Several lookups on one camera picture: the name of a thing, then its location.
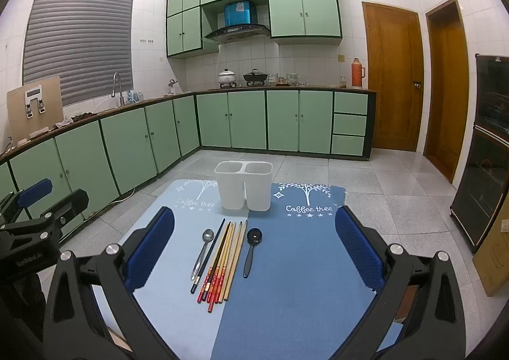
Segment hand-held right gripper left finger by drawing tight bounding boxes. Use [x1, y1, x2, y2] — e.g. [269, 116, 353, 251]
[42, 207, 178, 360]

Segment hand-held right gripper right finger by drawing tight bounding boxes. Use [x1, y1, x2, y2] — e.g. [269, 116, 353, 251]
[335, 205, 467, 360]

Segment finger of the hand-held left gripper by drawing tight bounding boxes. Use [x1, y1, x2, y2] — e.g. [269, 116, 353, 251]
[0, 179, 53, 225]
[40, 189, 89, 241]

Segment metal spoon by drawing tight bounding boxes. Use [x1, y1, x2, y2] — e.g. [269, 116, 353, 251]
[191, 229, 215, 281]

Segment red and black patterned chopstick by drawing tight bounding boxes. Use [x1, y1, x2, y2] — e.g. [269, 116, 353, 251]
[201, 222, 234, 303]
[196, 222, 232, 302]

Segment plain bamboo chopstick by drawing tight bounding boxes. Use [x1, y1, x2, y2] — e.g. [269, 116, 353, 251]
[224, 219, 249, 300]

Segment black spoon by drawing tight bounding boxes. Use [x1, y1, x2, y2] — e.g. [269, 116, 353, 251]
[243, 228, 262, 278]

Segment white two-compartment utensil holder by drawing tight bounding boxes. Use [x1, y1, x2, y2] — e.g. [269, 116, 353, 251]
[214, 160, 273, 211]

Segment light blue mat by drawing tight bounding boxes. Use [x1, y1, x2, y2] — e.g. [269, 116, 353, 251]
[93, 179, 249, 360]

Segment dark blue mat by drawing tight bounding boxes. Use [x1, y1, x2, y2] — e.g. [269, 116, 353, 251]
[211, 183, 404, 360]

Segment cloth on counter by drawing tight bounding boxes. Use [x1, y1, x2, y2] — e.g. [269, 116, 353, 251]
[56, 112, 98, 130]

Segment wooden board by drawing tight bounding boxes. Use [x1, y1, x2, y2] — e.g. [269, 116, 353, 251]
[7, 75, 64, 147]

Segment kitchen faucet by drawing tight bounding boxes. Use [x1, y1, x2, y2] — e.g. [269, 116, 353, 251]
[111, 72, 125, 107]

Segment cardboard box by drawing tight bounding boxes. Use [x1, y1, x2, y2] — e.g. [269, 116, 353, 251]
[472, 219, 509, 297]

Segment black glass-front cabinet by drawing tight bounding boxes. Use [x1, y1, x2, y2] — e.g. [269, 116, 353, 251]
[450, 53, 509, 253]

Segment grey window blind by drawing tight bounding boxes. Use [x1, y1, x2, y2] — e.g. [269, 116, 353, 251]
[22, 0, 134, 107]

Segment brown countertop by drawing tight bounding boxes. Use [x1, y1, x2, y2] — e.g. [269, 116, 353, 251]
[0, 86, 378, 164]

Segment green base cabinets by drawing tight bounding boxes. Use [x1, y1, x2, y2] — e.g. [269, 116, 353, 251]
[0, 89, 376, 261]

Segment closed wooden door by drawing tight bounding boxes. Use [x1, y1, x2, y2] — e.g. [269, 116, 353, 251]
[362, 1, 422, 152]

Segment wooden door in recess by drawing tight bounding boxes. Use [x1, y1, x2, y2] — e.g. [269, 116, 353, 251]
[425, 0, 471, 184]

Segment orange thermos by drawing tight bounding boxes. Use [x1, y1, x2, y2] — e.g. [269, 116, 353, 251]
[351, 58, 366, 90]

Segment black wok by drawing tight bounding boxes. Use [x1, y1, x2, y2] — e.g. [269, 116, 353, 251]
[243, 69, 268, 86]

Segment black range hood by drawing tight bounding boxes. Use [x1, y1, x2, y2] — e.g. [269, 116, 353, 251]
[204, 25, 271, 42]

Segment blue wrapped hood chimney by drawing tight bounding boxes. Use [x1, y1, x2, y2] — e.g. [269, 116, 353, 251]
[224, 1, 256, 26]

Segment white cable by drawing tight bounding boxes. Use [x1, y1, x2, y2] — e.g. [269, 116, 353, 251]
[113, 189, 136, 205]

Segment white metal bracket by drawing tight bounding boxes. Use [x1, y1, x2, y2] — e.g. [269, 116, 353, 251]
[24, 83, 45, 119]

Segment green wall cabinets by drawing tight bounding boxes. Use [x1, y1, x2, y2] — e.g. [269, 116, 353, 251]
[166, 0, 343, 59]

